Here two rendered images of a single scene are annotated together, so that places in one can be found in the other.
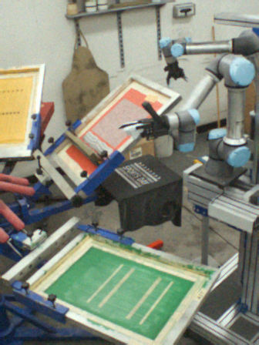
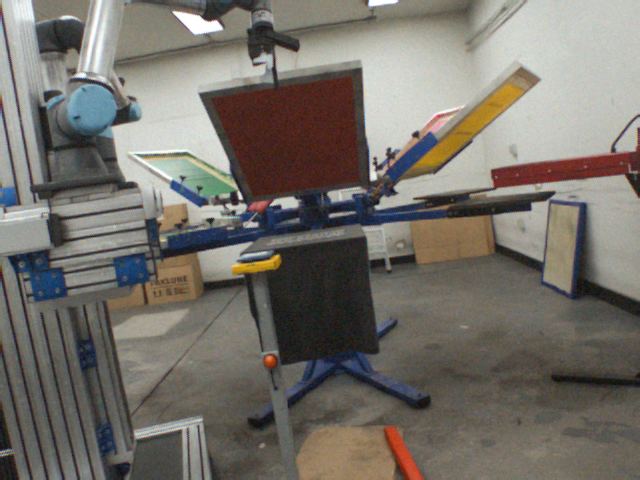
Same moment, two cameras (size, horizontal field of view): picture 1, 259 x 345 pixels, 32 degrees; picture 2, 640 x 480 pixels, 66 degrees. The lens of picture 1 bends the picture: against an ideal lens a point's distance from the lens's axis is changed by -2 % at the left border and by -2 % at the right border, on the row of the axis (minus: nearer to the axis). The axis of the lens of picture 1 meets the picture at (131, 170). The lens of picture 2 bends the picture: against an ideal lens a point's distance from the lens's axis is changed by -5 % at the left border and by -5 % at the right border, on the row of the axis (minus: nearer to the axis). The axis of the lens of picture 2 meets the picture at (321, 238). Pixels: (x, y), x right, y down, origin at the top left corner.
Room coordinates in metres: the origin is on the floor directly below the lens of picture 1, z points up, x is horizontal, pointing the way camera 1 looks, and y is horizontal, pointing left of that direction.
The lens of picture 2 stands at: (3.70, -1.77, 1.15)
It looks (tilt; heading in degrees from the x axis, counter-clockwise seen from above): 6 degrees down; 119
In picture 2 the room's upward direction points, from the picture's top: 8 degrees counter-clockwise
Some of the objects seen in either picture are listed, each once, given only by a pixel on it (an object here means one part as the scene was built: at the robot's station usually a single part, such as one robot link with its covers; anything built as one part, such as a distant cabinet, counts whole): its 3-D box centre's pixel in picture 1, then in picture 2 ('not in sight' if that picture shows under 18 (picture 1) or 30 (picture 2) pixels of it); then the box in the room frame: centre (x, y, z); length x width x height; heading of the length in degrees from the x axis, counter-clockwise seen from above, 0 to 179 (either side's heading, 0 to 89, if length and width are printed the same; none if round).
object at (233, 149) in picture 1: (235, 112); (58, 93); (1.98, -0.51, 1.63); 0.15 x 0.12 x 0.55; 19
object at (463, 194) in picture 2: not in sight; (406, 207); (2.55, 1.53, 0.91); 1.34 x 0.40 x 0.08; 56
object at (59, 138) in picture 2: not in sight; (71, 121); (2.45, -0.83, 1.42); 0.13 x 0.12 x 0.14; 161
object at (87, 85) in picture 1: (85, 78); not in sight; (4.64, 0.40, 1.06); 0.53 x 0.07 x 1.05; 116
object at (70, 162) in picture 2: not in sight; (78, 163); (2.44, -0.83, 1.31); 0.15 x 0.15 x 0.10
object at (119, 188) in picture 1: (135, 175); (306, 237); (2.67, -0.02, 0.95); 0.48 x 0.44 x 0.01; 116
